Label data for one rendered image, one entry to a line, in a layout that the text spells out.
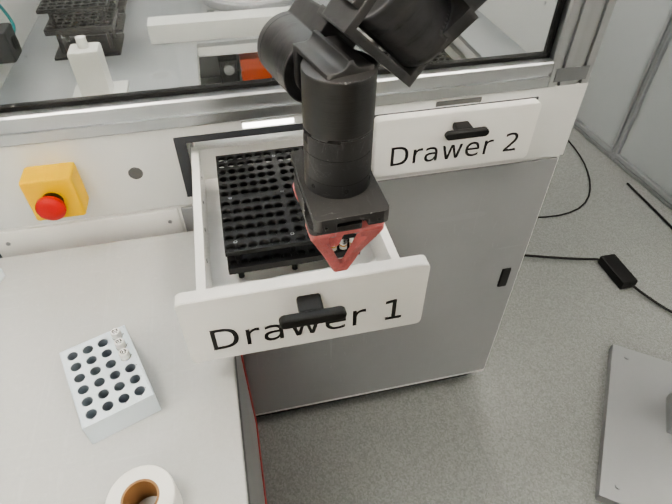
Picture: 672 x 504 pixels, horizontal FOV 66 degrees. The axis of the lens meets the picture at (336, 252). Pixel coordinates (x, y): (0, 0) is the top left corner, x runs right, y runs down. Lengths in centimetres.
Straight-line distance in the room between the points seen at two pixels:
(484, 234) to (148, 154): 68
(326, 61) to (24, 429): 57
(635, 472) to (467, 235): 80
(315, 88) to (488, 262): 88
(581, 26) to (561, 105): 14
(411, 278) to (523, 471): 101
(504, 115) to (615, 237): 140
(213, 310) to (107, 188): 38
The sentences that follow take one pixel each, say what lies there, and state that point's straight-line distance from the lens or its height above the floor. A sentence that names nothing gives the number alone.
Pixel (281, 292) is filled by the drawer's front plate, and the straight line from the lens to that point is 58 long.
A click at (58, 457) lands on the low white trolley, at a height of 76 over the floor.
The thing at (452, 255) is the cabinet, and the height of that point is 57.
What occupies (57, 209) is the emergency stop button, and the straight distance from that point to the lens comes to 85.
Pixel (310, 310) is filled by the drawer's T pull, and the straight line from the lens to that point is 57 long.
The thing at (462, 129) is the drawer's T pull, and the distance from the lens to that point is 88.
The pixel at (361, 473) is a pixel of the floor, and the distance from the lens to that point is 147.
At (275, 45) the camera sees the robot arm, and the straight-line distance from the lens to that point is 45.
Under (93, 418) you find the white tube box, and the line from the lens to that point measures 69.
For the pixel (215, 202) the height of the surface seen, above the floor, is 84.
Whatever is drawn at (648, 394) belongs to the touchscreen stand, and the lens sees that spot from 176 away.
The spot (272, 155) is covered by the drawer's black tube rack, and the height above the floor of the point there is 90.
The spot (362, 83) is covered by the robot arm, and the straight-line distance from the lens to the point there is 38.
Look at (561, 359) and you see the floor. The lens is 178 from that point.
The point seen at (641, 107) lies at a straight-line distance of 261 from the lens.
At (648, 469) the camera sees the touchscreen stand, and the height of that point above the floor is 4.
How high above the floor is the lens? 135
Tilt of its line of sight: 44 degrees down
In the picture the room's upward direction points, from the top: straight up
